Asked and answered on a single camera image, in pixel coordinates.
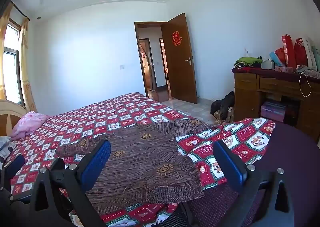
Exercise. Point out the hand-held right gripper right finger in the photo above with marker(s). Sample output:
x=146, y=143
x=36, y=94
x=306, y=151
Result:
x=228, y=164

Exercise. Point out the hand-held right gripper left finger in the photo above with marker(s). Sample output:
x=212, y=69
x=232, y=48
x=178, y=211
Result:
x=98, y=157

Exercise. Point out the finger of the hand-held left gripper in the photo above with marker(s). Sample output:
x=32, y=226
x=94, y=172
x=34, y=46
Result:
x=15, y=165

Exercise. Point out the brown knitted sweater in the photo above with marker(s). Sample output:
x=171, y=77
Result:
x=140, y=162

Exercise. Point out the folded clothes pile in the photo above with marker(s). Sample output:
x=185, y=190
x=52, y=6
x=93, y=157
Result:
x=247, y=62

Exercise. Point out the grey white cloth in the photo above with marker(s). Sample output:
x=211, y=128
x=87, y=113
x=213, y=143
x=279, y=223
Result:
x=6, y=149

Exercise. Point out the red checked printed blanket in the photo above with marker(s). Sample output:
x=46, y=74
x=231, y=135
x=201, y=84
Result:
x=100, y=117

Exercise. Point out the pink pillow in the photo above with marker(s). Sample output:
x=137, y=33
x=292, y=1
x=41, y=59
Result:
x=30, y=123

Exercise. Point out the wooden headboard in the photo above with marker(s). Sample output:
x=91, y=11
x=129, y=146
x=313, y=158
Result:
x=10, y=114

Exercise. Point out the dark bag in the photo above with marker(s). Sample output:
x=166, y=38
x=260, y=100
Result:
x=222, y=107

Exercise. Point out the purple cardboard box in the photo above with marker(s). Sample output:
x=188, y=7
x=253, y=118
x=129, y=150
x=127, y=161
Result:
x=272, y=112

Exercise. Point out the brown wooden desk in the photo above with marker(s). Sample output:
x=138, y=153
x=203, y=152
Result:
x=247, y=92

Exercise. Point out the window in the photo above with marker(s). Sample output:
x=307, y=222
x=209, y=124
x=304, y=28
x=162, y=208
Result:
x=12, y=67

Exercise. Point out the yellow curtain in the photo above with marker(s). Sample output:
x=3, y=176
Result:
x=5, y=24
x=27, y=67

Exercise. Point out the brown wooden door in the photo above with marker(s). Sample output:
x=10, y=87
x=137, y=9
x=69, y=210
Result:
x=178, y=74

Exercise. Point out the pink tissue box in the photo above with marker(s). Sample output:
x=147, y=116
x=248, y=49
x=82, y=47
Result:
x=283, y=69

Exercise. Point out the light blue gift bag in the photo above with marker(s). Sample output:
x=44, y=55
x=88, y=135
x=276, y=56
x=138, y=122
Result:
x=274, y=58

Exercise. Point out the small red gift bag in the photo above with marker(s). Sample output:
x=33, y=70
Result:
x=280, y=57

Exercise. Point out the grey patterned cloth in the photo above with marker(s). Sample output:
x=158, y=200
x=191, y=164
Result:
x=311, y=74

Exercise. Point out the tall red gift bag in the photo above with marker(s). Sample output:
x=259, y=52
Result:
x=288, y=52

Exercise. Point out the red paper door decoration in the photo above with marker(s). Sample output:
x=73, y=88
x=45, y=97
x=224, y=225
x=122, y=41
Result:
x=176, y=39

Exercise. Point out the white patterned gift bag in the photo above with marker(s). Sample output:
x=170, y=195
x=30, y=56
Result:
x=310, y=54

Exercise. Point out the black curtain rod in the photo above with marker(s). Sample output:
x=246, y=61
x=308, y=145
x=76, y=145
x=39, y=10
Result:
x=21, y=12

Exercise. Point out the brown door frame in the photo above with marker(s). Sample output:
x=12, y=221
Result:
x=137, y=49

